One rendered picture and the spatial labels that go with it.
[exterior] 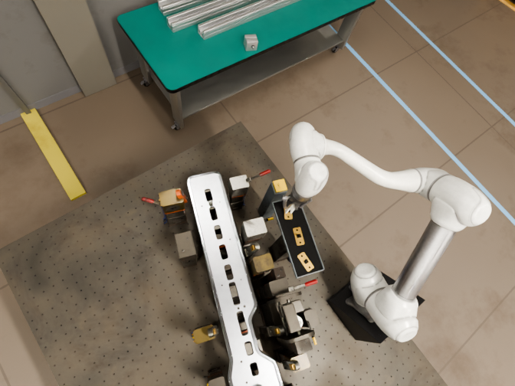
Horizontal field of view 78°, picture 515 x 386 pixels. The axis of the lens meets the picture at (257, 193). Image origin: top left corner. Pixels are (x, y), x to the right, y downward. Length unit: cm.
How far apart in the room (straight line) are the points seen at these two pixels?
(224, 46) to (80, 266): 183
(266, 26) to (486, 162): 263
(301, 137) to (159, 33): 181
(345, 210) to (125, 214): 186
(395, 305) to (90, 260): 156
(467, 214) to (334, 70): 272
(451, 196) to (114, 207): 170
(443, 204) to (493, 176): 268
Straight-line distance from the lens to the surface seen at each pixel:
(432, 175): 147
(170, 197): 162
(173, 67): 255
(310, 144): 121
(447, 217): 140
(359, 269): 171
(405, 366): 220
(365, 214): 305
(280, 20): 301
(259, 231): 153
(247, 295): 159
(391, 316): 160
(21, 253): 214
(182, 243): 158
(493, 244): 372
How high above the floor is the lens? 257
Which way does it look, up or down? 67 degrees down
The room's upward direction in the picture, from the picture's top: 23 degrees clockwise
